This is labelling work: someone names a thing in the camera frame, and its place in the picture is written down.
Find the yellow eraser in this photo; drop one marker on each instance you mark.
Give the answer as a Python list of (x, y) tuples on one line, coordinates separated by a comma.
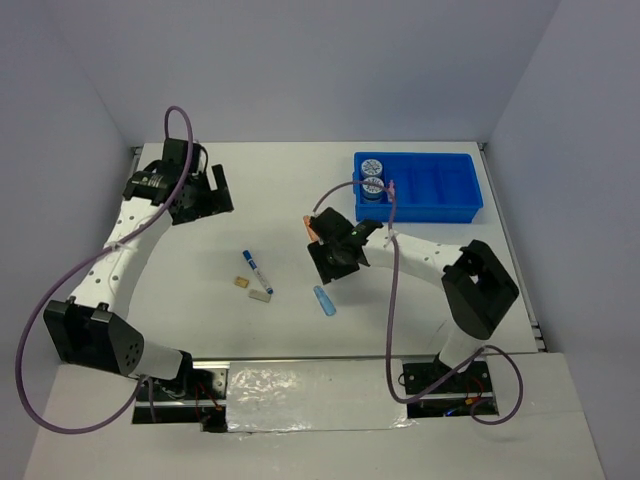
[(241, 282)]

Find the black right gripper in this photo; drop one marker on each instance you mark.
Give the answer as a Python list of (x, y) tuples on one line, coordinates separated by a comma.
[(326, 269)]

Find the blue whiteboard marker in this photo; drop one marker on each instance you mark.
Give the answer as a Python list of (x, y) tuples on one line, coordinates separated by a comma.
[(257, 272)]

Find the blue cleaning gel jar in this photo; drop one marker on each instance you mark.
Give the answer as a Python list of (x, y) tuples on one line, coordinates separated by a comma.
[(372, 190)]

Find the silver foil sheet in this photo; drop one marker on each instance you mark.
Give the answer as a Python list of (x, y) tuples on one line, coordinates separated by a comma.
[(310, 396)]

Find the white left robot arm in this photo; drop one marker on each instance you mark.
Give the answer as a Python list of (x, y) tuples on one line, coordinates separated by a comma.
[(90, 328)]

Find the pink translucent case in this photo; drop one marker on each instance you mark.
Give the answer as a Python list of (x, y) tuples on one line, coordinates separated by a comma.
[(391, 194)]

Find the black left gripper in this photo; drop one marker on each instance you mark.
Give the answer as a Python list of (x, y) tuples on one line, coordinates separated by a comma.
[(216, 202)]

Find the grey white eraser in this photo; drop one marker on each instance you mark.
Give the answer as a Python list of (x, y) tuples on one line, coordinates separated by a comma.
[(259, 295)]

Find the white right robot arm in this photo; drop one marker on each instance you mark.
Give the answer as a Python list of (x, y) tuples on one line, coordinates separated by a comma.
[(478, 288)]

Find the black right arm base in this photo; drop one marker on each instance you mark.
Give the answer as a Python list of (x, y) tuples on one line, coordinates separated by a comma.
[(474, 380)]

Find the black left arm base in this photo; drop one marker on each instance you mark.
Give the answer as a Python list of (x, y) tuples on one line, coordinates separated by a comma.
[(197, 399)]

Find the blue plastic sorting bin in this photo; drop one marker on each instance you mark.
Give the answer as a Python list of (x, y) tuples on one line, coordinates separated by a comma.
[(430, 188)]

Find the aluminium table edge rail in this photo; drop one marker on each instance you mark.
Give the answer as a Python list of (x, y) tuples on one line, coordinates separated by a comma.
[(534, 322)]

